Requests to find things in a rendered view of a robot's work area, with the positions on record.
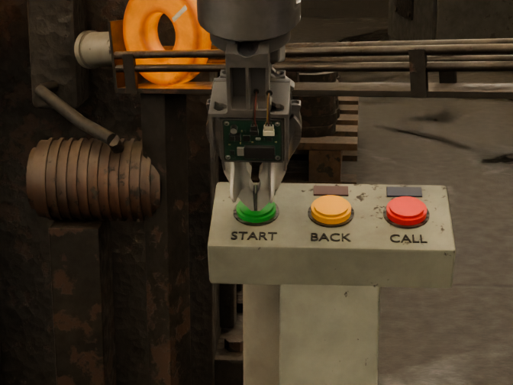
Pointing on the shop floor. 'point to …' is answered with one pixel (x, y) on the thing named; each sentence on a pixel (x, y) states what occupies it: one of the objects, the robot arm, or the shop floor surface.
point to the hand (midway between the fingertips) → (256, 194)
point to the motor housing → (87, 242)
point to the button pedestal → (331, 272)
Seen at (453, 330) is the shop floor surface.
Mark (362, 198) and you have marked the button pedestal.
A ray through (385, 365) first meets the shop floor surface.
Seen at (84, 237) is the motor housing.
